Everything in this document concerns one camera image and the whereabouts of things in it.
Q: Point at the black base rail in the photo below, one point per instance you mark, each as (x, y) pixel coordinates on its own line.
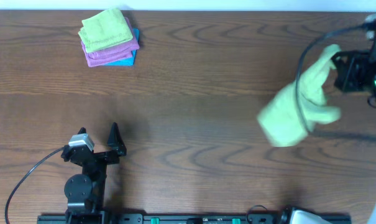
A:
(136, 218)

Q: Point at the folded green cloth on stack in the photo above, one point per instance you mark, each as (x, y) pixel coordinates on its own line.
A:
(105, 30)

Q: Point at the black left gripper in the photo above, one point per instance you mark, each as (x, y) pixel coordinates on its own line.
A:
(98, 155)

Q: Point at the folded blue cloth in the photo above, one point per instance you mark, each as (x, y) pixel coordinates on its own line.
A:
(124, 54)

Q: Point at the light green cloth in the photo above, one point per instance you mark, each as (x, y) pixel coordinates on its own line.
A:
(280, 121)

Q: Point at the folded pink cloth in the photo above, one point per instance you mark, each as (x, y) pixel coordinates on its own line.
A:
(99, 58)

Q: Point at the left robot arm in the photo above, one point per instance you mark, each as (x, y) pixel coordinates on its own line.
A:
(85, 191)

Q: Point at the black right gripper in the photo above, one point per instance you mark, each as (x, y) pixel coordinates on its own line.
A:
(345, 72)

